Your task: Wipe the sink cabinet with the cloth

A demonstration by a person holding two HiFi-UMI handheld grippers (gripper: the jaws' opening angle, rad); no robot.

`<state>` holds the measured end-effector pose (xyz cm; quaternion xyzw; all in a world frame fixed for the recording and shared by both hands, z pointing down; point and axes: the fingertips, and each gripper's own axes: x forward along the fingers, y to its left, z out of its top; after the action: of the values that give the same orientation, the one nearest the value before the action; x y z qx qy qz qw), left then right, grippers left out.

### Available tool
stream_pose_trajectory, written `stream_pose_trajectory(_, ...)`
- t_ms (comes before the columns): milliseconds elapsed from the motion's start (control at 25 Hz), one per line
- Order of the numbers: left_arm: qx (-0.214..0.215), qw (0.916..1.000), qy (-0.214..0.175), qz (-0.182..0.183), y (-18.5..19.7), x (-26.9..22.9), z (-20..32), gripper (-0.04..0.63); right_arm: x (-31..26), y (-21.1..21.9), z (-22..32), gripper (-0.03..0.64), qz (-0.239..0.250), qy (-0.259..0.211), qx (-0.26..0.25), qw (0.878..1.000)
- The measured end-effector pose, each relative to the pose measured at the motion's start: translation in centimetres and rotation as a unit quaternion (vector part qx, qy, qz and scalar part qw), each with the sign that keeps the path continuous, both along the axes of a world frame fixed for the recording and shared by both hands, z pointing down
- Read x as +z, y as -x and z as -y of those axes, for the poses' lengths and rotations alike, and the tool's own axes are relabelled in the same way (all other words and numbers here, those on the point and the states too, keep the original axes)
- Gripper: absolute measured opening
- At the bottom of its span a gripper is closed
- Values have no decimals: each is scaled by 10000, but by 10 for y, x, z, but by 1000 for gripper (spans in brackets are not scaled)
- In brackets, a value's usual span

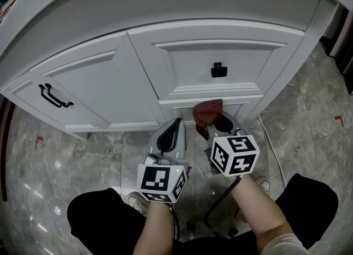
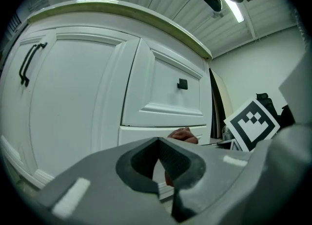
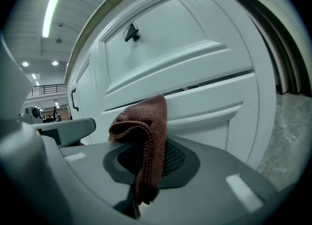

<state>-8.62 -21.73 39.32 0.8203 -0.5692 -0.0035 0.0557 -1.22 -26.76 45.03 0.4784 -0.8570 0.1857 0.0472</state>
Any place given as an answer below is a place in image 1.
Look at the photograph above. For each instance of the person's right forearm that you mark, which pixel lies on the person's right forearm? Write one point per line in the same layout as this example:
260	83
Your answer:
259	212

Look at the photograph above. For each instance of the dark red cloth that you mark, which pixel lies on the dark red cloth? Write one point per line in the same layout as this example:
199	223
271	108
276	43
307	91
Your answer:
207	113

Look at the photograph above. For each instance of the brown wooden step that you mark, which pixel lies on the brown wooden step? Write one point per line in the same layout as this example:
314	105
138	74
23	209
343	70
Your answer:
4	151

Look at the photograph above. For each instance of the person's right leg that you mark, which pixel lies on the person's right leg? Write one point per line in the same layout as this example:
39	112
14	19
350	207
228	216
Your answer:
309	201

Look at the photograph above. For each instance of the person's white sleeve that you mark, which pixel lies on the person's white sleeve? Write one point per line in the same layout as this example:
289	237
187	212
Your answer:
284	245

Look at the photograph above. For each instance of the person's left leg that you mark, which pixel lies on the person's left leg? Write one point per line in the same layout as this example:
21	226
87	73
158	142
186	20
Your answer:
104	220

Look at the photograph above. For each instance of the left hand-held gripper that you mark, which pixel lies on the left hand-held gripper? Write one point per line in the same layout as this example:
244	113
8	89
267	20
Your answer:
157	182

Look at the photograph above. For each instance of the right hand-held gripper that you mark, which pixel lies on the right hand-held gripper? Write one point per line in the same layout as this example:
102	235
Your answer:
234	154

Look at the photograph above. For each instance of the person's left forearm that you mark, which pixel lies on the person's left forearm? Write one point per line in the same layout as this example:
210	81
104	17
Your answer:
154	229

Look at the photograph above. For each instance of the dark wooden door frame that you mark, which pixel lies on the dark wooden door frame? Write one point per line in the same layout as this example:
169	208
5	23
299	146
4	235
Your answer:
344	55

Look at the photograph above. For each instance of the small white drawer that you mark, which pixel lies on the small white drawer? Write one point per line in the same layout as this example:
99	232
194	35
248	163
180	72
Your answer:
179	110

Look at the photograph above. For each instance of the large white drawer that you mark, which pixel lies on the large white drawer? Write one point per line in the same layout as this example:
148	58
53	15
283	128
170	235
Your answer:
187	66

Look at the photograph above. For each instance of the person's left shoe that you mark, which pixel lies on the person's left shoe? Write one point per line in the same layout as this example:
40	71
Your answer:
138	202

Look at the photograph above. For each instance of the person's shoe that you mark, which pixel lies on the person's shoe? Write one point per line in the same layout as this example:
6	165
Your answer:
263	186
138	202

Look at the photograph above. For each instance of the white vanity cabinet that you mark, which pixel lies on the white vanity cabinet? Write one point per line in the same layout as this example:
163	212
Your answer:
165	0

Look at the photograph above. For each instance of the white cabinet door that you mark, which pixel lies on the white cabinet door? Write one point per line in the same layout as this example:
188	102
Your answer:
104	88
24	96

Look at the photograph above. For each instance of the person's leg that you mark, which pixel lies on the person's leg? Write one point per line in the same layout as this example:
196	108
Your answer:
309	201
104	220

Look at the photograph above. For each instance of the black square drawer knob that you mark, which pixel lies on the black square drawer knob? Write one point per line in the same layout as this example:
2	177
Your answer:
219	71

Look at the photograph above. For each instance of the black stool caster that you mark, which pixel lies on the black stool caster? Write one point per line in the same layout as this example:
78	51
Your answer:
191	227
233	232

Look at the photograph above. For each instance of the red white paper cup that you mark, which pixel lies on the red white paper cup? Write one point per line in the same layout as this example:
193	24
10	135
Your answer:
7	7

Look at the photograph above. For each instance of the person's right shoe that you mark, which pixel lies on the person's right shoe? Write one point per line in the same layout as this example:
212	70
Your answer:
263	186

